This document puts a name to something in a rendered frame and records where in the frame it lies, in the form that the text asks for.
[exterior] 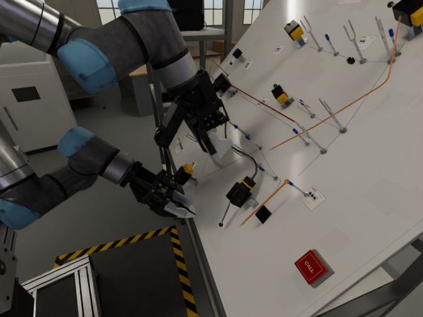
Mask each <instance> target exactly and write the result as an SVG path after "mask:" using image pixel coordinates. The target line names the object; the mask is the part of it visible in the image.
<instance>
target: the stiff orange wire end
mask: <svg viewBox="0 0 423 317"><path fill-rule="evenodd" d="M286 180H288V182H286ZM289 182H290V180H289V179H285V183H284V184H282V185H281V186H280V187H279V188H278V189H277V190H276V191H275V192H274V193H273V194H272V195H271V196H269V197H268V198H267V200H265V202H263V203H262V204H261V205H260V207H258V208H257V209H256V210H255V211H254V212H253V213H252V214H251V215H250V216H249V217H248V218H247V219H246V220H245V221H243V222H242V223H241V225H243V224H244V223H245V222H246V221H247V220H248V219H249V218H250V217H251V216H252V215H253V214H254V213H255V212H256V211H257V210H258V209H259V208H261V207H262V206H263V205H264V204H265V203H266V202H267V201H268V200H269V199H270V198H271V197H272V196H274V195H275V194H276V193H277V192H278V191H279V190H280V189H281V188H282V187H283V186H284V185H285V184H288V183H289ZM241 225H240V226H241ZM240 226H239V227H240Z"/></svg>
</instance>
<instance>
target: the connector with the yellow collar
mask: <svg viewBox="0 0 423 317"><path fill-rule="evenodd" d="M243 181H244V182H245V183H246V184H247V185H248V186H250V187H251V188H253V187H254V186H255V185H256V183H255V182H254V180H251V178H250V177H248V176H246V177H245V178H244V180H243ZM240 185H241V186H242V187H243V188H244V189H245V190H247V191H250V190H251V189H250V188H249V187H247V186H246V185H245V184H244V183H243V182H241V183H240Z"/></svg>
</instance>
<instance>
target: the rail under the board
mask: <svg viewBox="0 0 423 317"><path fill-rule="evenodd" d="M166 151H167V154H168V157H169V161H170V163H171V167H172V171H173V173H174V174H175V173H176V172H177V170H176V166H175V164H174V161H173V159H172V155H171V152H170V149H169V148H167V149H166ZM178 188H179V190H180V191H181V193H182V194H183V195H185V193H184V190H183V187H182V185H180V184H178ZM188 221H189V224H190V227H191V231H192V233H193V236H194V239H195V243H196V246H197V249H198V252H199V255H200V259H201V262H202V264H203V268H204V271H205V274H206V278H207V281H208V284H209V286H210V290H211V294H212V296H213V300H214V302H215V306H216V309H217V312H218V316H219V317H227V315H226V313H225V310H224V307H223V304H222V301H221V299H220V295H219V293H218V289H217V286H216V284H215V281H214V278H213V275H212V272H211V269H210V266H209V263H208V260H207V257H206V255H205V251H204V249H203V245H202V243H201V240H200V236H199V234H198V231H197V229H196V225H195V222H194V219H193V218H188Z"/></svg>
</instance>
